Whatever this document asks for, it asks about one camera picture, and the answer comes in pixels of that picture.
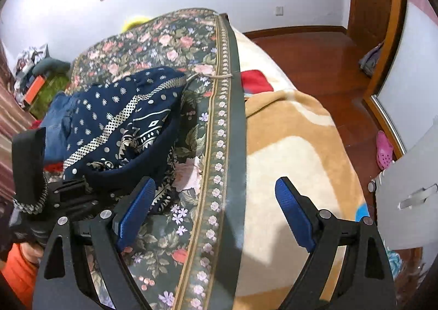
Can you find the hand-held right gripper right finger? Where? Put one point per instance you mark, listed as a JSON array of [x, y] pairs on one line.
[[294, 210]]

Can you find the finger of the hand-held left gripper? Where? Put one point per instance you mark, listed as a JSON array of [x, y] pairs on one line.
[[68, 193]]

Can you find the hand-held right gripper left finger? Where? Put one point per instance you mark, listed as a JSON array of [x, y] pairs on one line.
[[137, 210]]

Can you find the navy patterned zip jacket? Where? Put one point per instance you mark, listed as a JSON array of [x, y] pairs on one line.
[[113, 118]]

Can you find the person's left forearm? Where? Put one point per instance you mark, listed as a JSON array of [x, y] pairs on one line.
[[18, 275]]

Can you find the folded red garment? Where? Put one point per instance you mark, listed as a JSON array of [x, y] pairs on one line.
[[54, 168]]

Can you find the beige plush blanket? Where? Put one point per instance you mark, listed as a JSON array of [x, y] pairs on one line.
[[291, 145]]

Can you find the folded blue jeans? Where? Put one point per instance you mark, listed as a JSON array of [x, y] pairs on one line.
[[58, 125]]

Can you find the floral bed cover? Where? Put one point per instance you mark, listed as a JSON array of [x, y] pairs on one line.
[[191, 145]]

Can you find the striped brown cloth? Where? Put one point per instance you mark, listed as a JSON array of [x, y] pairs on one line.
[[13, 118]]

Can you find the pink clog shoe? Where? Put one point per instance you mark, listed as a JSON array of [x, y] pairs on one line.
[[384, 149]]

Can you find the orange box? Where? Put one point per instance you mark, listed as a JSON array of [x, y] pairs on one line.
[[34, 89]]

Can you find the white cabinet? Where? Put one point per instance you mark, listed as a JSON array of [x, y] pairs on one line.
[[410, 166]]

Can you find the grey pillow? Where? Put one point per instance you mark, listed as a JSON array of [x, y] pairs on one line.
[[51, 65]]

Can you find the pile of clutter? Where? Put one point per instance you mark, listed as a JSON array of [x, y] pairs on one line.
[[27, 60]]

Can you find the grey cloth item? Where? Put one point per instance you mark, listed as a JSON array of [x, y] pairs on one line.
[[371, 60]]

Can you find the yellow fuzzy item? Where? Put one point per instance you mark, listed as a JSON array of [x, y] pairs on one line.
[[135, 22]]

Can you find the white wardrobe door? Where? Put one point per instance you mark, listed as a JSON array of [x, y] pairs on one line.
[[417, 67]]

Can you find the white wall socket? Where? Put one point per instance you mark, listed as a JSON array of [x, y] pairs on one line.
[[279, 10]]

